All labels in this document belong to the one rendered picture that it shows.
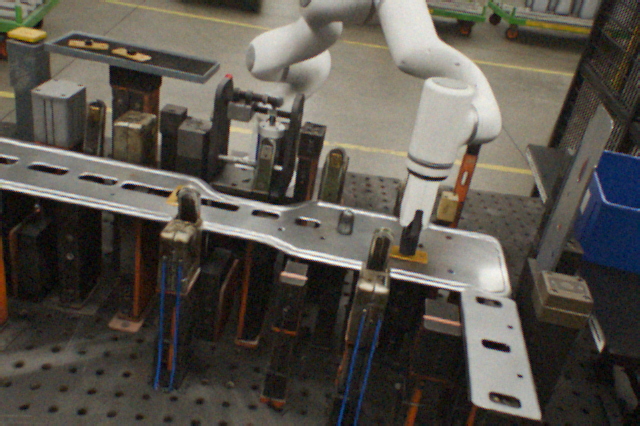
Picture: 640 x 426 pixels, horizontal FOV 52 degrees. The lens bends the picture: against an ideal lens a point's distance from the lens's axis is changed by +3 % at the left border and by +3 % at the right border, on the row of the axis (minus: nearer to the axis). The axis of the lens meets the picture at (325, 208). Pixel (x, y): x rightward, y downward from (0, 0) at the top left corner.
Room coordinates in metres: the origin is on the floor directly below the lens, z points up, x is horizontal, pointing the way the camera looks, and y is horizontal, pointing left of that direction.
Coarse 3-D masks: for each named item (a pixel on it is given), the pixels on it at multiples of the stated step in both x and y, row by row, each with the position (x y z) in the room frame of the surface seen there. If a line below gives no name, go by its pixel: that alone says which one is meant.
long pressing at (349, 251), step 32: (32, 160) 1.18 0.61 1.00; (64, 160) 1.20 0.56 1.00; (96, 160) 1.23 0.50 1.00; (32, 192) 1.06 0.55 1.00; (64, 192) 1.07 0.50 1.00; (96, 192) 1.10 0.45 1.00; (128, 192) 1.12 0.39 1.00; (224, 224) 1.06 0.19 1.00; (256, 224) 1.08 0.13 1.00; (288, 224) 1.11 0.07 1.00; (320, 224) 1.13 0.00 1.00; (384, 224) 1.18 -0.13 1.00; (320, 256) 1.02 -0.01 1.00; (352, 256) 1.03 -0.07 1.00; (448, 256) 1.10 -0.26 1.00; (480, 256) 1.12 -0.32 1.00; (448, 288) 0.99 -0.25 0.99; (480, 288) 1.00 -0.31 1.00
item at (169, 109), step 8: (168, 104) 1.38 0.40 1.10; (160, 112) 1.34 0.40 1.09; (168, 112) 1.34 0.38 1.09; (176, 112) 1.34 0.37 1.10; (184, 112) 1.36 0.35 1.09; (160, 120) 1.34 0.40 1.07; (168, 120) 1.34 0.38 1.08; (176, 120) 1.34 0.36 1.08; (160, 128) 1.34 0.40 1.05; (168, 128) 1.34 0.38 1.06; (176, 128) 1.34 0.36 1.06; (168, 136) 1.34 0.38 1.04; (176, 136) 1.34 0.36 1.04; (168, 144) 1.34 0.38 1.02; (176, 144) 1.34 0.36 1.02; (168, 152) 1.34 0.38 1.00; (176, 152) 1.34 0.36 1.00; (168, 160) 1.34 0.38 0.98; (168, 168) 1.34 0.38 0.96; (168, 192) 1.34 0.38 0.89; (160, 232) 1.34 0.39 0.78
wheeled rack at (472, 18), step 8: (432, 0) 8.07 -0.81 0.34; (456, 0) 8.75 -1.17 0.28; (464, 0) 8.84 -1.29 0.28; (472, 0) 8.88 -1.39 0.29; (432, 8) 7.93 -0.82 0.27; (440, 8) 8.01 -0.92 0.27; (448, 8) 8.04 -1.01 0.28; (456, 8) 8.05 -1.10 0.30; (464, 8) 8.05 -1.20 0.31; (472, 8) 8.28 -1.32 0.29; (480, 8) 8.09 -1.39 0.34; (440, 16) 7.92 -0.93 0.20; (448, 16) 7.92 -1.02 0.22; (456, 16) 7.93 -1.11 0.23; (464, 16) 7.93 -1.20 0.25; (472, 16) 7.94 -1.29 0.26; (480, 16) 7.95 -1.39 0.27; (464, 24) 8.08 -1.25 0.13; (472, 24) 8.02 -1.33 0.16; (464, 32) 8.06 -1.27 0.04
